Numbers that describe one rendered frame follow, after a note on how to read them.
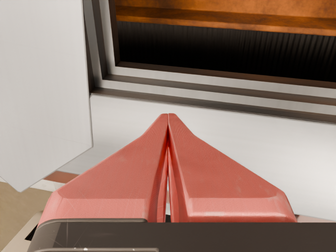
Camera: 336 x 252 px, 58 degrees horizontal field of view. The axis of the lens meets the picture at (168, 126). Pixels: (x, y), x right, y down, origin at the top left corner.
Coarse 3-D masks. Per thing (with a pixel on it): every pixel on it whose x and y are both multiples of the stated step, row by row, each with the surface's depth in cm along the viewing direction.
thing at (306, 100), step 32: (96, 0) 21; (96, 32) 22; (96, 64) 23; (128, 64) 24; (128, 96) 23; (160, 96) 23; (192, 96) 23; (224, 96) 22; (256, 96) 21; (288, 96) 21; (320, 96) 21
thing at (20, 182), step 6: (0, 174) 32; (6, 174) 31; (12, 174) 31; (18, 174) 31; (6, 180) 32; (12, 180) 32; (18, 180) 31; (24, 180) 31; (30, 180) 31; (36, 180) 31; (12, 186) 32; (18, 186) 32; (24, 186) 32
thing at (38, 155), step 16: (0, 128) 28; (16, 128) 27; (0, 144) 29; (16, 144) 28; (32, 144) 28; (48, 144) 27; (64, 144) 27; (80, 144) 26; (0, 160) 30; (16, 160) 30; (32, 160) 29; (48, 160) 29; (64, 160) 28; (32, 176) 31
